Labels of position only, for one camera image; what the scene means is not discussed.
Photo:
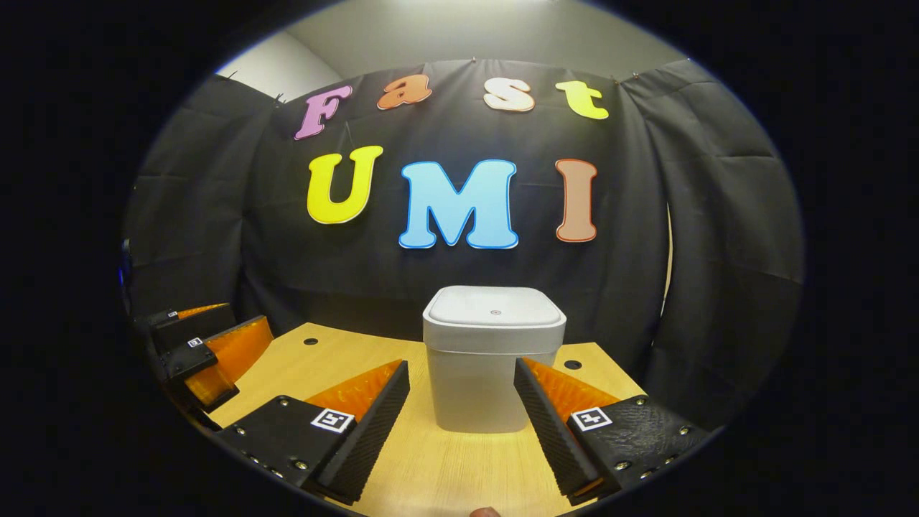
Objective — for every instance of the black backdrop cloth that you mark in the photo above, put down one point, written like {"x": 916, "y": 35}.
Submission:
{"x": 287, "y": 273}

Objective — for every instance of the white desktop garbage bin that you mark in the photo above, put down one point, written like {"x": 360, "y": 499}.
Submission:
{"x": 474, "y": 388}

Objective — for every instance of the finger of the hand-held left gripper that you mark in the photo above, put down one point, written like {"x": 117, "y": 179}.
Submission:
{"x": 197, "y": 322}
{"x": 237, "y": 348}

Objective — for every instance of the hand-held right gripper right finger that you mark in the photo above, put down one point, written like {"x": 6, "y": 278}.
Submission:
{"x": 549, "y": 431}

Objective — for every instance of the wooden desktop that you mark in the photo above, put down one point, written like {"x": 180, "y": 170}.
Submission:
{"x": 323, "y": 366}

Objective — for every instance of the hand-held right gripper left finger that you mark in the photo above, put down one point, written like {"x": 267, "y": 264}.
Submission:
{"x": 373, "y": 424}

